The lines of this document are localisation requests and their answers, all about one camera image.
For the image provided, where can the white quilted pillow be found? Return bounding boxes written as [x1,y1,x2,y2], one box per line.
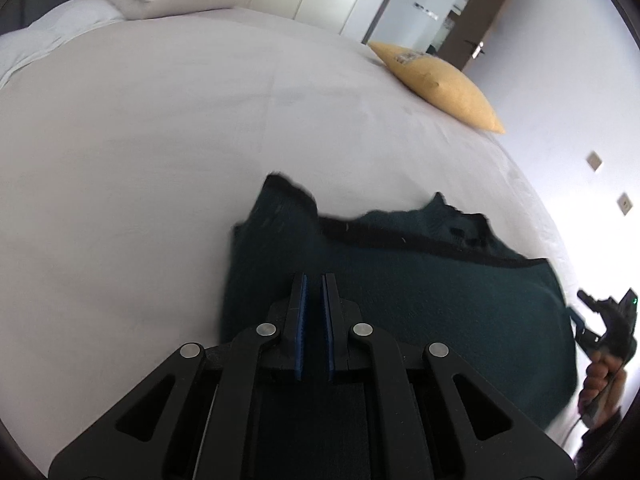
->
[0,0,127,90]

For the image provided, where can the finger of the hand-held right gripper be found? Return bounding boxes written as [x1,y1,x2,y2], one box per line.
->
[567,307,591,337]
[576,288,608,320]

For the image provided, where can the dark green sweater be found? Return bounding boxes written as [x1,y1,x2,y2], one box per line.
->
[220,172,582,432]

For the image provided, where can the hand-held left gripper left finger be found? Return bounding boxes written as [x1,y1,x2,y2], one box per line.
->
[48,272,308,480]

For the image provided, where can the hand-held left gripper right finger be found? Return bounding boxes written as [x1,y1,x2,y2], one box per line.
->
[320,272,576,480]

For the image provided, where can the brown door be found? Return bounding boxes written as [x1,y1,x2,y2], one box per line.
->
[444,0,527,72]

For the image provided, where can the yellow pillow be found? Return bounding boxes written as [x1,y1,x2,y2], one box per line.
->
[367,41,507,134]

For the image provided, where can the person's right forearm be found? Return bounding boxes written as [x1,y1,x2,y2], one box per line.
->
[574,402,627,472]

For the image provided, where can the person's right hand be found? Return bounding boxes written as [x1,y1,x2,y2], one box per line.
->
[577,350,620,422]

